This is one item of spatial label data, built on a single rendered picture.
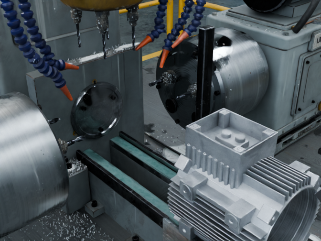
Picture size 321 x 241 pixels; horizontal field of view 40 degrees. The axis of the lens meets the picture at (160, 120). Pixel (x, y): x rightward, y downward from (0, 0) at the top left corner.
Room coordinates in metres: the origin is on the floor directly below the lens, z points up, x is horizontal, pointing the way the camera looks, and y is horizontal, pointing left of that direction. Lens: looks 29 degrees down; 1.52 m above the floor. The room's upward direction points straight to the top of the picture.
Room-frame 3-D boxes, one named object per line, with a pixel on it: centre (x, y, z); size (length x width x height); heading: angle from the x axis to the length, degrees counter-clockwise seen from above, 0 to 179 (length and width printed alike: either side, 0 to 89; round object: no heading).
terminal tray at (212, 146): (0.63, -0.12, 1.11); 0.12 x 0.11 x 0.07; 42
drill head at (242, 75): (1.09, -0.16, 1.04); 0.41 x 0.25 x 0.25; 132
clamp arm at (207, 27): (0.87, -0.10, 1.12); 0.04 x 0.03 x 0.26; 42
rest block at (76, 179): (0.85, 0.22, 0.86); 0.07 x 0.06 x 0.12; 132
